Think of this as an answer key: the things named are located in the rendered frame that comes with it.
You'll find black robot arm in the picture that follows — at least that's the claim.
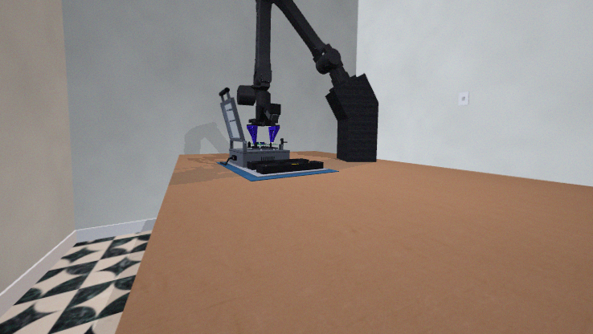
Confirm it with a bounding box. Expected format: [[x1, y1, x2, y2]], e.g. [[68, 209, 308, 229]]
[[237, 0, 357, 120]]

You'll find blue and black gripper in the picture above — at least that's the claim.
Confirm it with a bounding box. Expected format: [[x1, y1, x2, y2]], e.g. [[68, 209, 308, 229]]
[[247, 119, 280, 144]]

